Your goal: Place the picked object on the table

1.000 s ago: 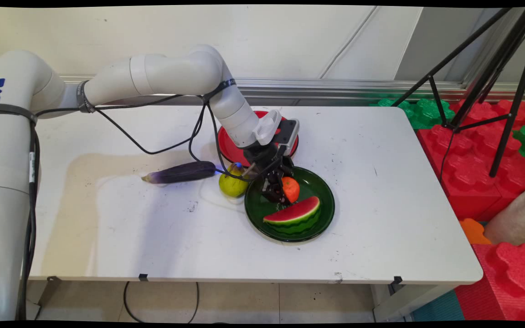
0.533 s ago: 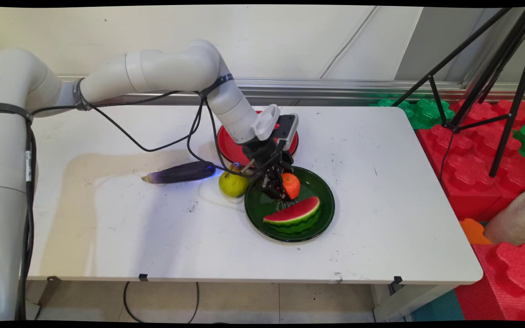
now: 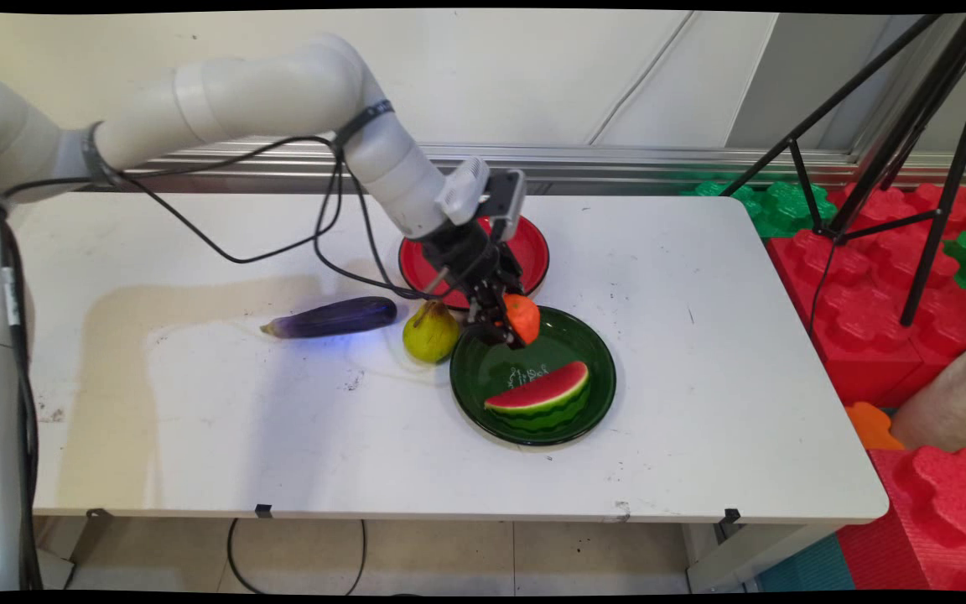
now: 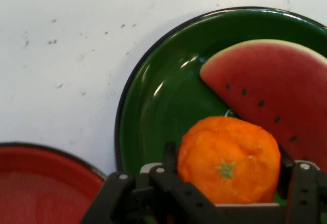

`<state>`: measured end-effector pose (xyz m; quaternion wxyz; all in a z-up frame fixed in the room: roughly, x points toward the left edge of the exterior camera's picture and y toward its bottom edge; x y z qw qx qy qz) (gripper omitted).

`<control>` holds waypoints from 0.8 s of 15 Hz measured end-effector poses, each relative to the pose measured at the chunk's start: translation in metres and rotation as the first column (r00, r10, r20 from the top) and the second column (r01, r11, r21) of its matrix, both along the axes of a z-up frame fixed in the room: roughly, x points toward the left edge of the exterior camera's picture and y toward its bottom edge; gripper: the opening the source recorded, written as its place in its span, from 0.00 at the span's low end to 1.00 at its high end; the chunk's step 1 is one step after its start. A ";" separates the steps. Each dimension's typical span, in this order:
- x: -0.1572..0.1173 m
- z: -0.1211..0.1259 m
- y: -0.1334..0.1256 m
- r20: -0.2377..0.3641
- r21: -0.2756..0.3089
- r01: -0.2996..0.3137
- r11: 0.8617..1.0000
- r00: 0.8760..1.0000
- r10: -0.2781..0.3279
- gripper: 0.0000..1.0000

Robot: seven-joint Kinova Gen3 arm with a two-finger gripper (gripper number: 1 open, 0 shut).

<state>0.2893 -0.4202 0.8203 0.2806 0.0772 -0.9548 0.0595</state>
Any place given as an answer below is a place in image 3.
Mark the teal foam mat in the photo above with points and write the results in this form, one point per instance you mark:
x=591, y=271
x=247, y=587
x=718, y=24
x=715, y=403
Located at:
x=806, y=566

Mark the toy watermelon slice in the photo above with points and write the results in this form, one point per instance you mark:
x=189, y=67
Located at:
x=540, y=396

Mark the orange toy tangerine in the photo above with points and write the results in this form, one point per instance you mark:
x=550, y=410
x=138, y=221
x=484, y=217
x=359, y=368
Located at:
x=523, y=319

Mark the dark green plate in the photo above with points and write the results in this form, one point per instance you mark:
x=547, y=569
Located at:
x=483, y=377

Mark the beige sack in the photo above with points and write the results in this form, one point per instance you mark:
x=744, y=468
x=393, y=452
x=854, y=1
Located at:
x=957, y=403

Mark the large red foam block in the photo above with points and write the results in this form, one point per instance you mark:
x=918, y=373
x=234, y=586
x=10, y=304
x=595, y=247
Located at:
x=860, y=302

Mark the orange foam piece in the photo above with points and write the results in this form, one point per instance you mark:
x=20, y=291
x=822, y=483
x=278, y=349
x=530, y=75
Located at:
x=870, y=426

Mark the yellow-green toy pear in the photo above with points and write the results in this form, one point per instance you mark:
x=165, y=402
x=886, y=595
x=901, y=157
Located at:
x=430, y=334

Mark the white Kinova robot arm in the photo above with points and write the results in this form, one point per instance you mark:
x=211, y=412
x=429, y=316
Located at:
x=223, y=96

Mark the red foam block flower top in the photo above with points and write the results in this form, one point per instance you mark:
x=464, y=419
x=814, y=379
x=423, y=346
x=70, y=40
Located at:
x=944, y=512

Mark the grey table leg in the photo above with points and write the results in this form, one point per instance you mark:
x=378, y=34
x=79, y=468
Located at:
x=751, y=554
x=64, y=558

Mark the aluminium wall rail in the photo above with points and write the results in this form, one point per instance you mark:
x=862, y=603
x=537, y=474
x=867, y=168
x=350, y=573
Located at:
x=659, y=164

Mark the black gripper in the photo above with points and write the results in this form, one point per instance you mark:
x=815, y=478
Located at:
x=470, y=252

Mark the purple toy eggplant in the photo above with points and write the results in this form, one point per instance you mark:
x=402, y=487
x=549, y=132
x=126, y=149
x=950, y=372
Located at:
x=336, y=317

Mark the red plate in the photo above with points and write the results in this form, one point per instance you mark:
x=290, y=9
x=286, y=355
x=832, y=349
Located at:
x=529, y=252

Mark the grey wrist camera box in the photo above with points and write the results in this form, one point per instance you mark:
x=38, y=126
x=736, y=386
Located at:
x=495, y=193

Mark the black tripod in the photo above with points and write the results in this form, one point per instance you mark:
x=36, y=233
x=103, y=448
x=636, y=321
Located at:
x=911, y=126

